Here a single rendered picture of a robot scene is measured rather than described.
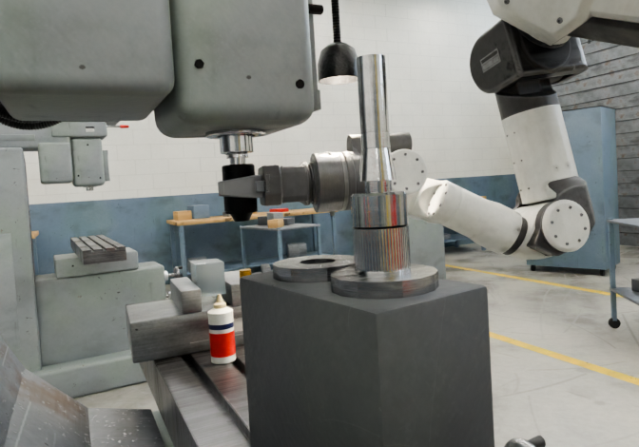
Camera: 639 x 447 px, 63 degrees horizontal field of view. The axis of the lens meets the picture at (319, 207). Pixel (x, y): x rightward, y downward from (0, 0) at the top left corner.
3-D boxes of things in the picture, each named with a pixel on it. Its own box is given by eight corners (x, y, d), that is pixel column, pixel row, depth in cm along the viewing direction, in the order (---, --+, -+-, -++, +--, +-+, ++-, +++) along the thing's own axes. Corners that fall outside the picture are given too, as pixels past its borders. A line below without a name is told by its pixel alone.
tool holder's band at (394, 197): (357, 204, 46) (356, 192, 46) (410, 201, 45) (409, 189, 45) (345, 206, 42) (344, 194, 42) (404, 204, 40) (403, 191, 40)
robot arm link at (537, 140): (563, 242, 90) (532, 119, 91) (619, 240, 77) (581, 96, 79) (504, 258, 88) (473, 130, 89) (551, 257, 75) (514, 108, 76)
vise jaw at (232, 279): (243, 288, 107) (242, 269, 107) (264, 301, 94) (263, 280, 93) (215, 292, 105) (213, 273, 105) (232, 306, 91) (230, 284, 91)
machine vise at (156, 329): (299, 313, 112) (296, 262, 112) (327, 329, 99) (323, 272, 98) (127, 341, 99) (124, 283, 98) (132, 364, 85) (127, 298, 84)
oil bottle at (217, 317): (232, 355, 87) (227, 290, 86) (239, 361, 83) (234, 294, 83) (208, 359, 85) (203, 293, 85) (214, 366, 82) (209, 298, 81)
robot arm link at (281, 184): (256, 157, 81) (330, 153, 83) (261, 219, 82) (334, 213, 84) (261, 151, 69) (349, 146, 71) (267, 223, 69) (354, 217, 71)
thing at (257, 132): (255, 139, 80) (254, 133, 80) (274, 132, 72) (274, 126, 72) (199, 140, 76) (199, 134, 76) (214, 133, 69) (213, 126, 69)
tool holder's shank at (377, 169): (362, 192, 45) (355, 64, 45) (399, 190, 44) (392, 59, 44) (356, 194, 42) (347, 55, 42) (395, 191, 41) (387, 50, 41)
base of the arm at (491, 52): (562, 103, 89) (530, 54, 94) (613, 48, 78) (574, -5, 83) (490, 114, 84) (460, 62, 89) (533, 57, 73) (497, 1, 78)
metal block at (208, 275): (219, 288, 101) (217, 258, 101) (225, 294, 95) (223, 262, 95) (192, 292, 99) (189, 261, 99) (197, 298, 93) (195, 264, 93)
